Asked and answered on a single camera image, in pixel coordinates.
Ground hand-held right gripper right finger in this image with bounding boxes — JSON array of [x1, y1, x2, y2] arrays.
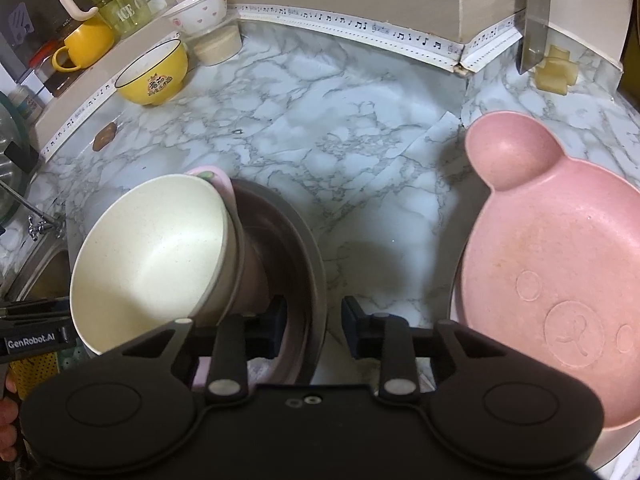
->
[[341, 297, 507, 404]]

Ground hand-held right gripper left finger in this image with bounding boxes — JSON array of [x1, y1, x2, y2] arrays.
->
[[117, 299, 289, 402]]

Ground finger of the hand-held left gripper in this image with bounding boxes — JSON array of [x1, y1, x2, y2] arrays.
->
[[0, 297, 72, 320]]

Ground pink cup with steel liner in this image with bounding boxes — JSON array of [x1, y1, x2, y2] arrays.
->
[[184, 164, 282, 392]]

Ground stainless steel bowl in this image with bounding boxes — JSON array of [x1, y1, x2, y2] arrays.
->
[[232, 178, 327, 387]]

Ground cream bowl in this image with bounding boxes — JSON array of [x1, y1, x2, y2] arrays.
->
[[69, 173, 246, 357]]

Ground pink bear-shaped plate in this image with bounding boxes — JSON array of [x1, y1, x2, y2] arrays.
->
[[457, 111, 640, 432]]

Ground large white plate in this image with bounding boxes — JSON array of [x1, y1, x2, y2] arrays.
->
[[449, 254, 640, 480]]

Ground person's left hand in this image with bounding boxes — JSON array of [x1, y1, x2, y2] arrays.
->
[[0, 376, 22, 462]]

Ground stainless steel sink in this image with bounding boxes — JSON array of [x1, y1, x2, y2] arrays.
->
[[0, 242, 77, 307]]

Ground yellow sponge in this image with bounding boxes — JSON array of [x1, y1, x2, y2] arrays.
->
[[9, 354, 62, 402]]

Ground metal tap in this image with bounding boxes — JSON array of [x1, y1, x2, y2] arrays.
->
[[26, 211, 67, 242]]

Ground brown oval pad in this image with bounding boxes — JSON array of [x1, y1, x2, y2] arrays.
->
[[92, 122, 119, 152]]

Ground dark glass jar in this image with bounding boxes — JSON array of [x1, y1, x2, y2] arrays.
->
[[27, 41, 67, 99]]

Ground yellow bowl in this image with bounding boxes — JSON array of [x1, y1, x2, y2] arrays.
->
[[114, 38, 190, 107]]

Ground yellow mug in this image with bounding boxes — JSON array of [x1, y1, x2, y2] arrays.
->
[[51, 16, 117, 72]]

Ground purple plastic holder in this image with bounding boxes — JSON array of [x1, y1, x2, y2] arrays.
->
[[7, 2, 34, 37]]

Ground music note trim strip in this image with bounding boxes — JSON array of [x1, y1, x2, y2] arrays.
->
[[39, 3, 529, 162]]

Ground white bowl with hearts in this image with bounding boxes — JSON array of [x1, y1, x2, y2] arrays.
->
[[161, 0, 227, 37]]

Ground pale yellow chunk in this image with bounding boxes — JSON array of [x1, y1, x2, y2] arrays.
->
[[535, 43, 577, 96]]

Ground cleaver with wooden handle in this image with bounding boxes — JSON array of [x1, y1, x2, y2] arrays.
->
[[517, 0, 552, 75]]

